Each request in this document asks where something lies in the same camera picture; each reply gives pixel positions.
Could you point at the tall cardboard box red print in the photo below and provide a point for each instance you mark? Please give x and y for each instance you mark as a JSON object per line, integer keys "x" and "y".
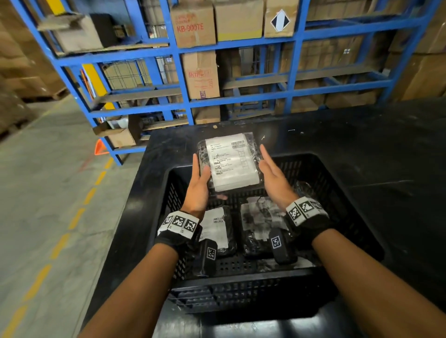
{"x": 201, "y": 75}

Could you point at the black plastic crate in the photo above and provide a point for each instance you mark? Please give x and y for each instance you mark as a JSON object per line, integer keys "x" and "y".
{"x": 251, "y": 289}

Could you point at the cardboard box with red print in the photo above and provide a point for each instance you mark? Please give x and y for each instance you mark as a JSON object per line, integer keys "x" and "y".
{"x": 192, "y": 26}

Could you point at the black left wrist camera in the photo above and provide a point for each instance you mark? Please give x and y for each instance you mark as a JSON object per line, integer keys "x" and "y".
{"x": 205, "y": 257}

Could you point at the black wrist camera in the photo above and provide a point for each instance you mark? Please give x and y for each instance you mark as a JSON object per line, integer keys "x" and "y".
{"x": 205, "y": 257}
{"x": 282, "y": 247}

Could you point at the small low cardboard box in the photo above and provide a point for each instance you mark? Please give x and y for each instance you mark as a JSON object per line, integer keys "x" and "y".
{"x": 207, "y": 116}

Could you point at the open cardboard box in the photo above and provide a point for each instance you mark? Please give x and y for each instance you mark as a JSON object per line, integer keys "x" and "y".
{"x": 120, "y": 134}
{"x": 78, "y": 33}

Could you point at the cardboard box with diamond label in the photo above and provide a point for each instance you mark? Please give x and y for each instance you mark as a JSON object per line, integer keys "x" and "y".
{"x": 280, "y": 19}

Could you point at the black right wrist band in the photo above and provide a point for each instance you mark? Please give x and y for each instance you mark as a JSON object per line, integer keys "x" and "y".
{"x": 308, "y": 216}

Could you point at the person's left forearm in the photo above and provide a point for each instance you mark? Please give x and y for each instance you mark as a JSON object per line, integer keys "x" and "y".
{"x": 139, "y": 289}

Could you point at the yellow post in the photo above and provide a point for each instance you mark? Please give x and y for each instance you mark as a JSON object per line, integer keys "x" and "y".
{"x": 93, "y": 78}

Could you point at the stack of cardboard boxes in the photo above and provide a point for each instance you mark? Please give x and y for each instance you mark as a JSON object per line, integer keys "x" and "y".
{"x": 24, "y": 62}

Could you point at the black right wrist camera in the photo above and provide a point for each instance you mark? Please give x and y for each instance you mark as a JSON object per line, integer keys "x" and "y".
{"x": 282, "y": 247}

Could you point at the person's right forearm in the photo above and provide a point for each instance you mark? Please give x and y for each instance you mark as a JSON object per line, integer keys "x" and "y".
{"x": 369, "y": 285}

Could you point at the black packet with white label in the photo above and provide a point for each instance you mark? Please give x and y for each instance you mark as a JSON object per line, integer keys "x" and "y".
{"x": 219, "y": 229}
{"x": 232, "y": 162}
{"x": 259, "y": 217}

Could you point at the plain cardboard box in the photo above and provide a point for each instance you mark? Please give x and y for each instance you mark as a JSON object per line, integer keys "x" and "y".
{"x": 238, "y": 21}

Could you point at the person's left thumb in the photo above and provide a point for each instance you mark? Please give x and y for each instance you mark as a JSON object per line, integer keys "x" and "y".
{"x": 206, "y": 176}

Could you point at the orange triangular sign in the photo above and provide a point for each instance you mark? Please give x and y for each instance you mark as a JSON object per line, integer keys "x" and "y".
{"x": 100, "y": 148}

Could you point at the blue metal shelving rack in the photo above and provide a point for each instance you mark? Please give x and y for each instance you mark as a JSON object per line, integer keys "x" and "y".
{"x": 296, "y": 59}

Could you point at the person's right hand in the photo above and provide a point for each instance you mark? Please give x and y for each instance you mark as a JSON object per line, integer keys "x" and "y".
{"x": 278, "y": 186}

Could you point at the pile of large cardboard boxes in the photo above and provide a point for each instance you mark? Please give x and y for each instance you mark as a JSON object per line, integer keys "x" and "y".
{"x": 421, "y": 66}

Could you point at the row of boxes behind rack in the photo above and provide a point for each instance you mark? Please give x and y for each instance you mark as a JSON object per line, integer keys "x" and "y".
{"x": 324, "y": 52}

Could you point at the person's left hand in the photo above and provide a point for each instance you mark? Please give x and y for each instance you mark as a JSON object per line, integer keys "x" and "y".
{"x": 195, "y": 195}

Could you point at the person's right thumb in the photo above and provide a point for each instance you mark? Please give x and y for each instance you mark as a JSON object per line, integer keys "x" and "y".
{"x": 263, "y": 170}

